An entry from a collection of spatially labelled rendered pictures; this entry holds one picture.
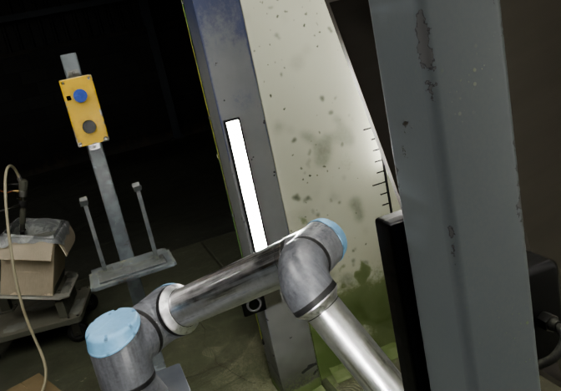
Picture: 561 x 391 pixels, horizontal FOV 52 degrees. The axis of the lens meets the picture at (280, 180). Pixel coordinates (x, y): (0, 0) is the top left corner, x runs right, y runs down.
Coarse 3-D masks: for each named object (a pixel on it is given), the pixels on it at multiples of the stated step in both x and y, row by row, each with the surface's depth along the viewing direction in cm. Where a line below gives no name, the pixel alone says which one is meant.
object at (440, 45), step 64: (384, 0) 29; (448, 0) 27; (384, 64) 31; (448, 64) 28; (448, 128) 29; (512, 128) 30; (448, 192) 29; (512, 192) 31; (448, 256) 30; (512, 256) 31; (448, 320) 32; (512, 320) 32; (448, 384) 34; (512, 384) 33
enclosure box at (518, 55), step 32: (352, 0) 179; (512, 0) 128; (544, 0) 131; (352, 32) 180; (512, 32) 129; (544, 32) 132; (352, 64) 182; (512, 64) 131; (544, 64) 134; (512, 96) 132; (544, 96) 136; (384, 128) 190; (544, 128) 137; (384, 160) 192; (544, 160) 139; (544, 192) 141; (544, 224) 142
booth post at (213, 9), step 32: (192, 0) 212; (224, 0) 215; (192, 32) 225; (224, 32) 217; (224, 64) 219; (224, 96) 221; (256, 96) 226; (224, 128) 224; (256, 128) 228; (224, 160) 235; (256, 160) 230; (256, 192) 233; (288, 320) 247; (288, 352) 250; (288, 384) 253; (320, 384) 258
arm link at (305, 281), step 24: (288, 264) 125; (312, 264) 124; (288, 288) 123; (312, 288) 121; (336, 288) 125; (312, 312) 122; (336, 312) 123; (336, 336) 122; (360, 336) 123; (360, 360) 122; (384, 360) 123; (360, 384) 124; (384, 384) 121
